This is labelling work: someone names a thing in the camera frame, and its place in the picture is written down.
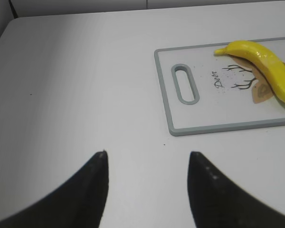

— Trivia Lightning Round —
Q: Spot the white cutting board, grey rim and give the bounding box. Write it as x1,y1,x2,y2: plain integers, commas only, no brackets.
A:
154,43,285,136

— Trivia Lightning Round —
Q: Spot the yellow plastic banana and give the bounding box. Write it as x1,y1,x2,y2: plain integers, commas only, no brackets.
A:
214,40,285,103

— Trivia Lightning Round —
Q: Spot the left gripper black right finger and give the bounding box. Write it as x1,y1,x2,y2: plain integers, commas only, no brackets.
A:
188,152,285,228

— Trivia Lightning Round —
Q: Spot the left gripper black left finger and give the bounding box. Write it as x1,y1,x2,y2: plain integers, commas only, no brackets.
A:
0,151,109,228

